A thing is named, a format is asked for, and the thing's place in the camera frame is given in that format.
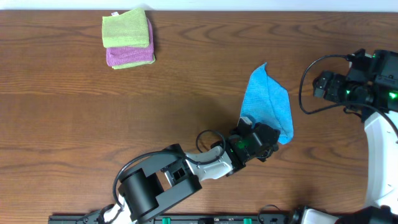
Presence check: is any blue microfiber cloth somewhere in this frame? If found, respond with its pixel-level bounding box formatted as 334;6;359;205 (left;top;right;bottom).
240;63;294;144

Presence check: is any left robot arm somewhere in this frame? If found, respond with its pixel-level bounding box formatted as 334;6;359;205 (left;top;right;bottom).
98;117;280;223

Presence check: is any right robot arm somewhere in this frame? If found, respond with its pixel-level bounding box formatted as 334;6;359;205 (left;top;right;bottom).
289;49;397;224

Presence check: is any bottom green folded cloth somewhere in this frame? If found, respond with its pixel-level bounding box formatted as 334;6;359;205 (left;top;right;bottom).
112;55;155;70

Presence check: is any green folded cloth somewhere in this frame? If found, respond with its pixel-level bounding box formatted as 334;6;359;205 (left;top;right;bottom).
102;8;150;48
112;55;155;70

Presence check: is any purple folded cloth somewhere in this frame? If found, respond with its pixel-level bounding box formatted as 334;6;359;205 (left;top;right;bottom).
106;19;155;67

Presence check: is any top green folded cloth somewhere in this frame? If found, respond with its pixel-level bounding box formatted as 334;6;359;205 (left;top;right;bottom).
102;8;150;48

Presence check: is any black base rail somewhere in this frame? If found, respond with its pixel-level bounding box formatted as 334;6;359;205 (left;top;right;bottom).
48;212;300;224

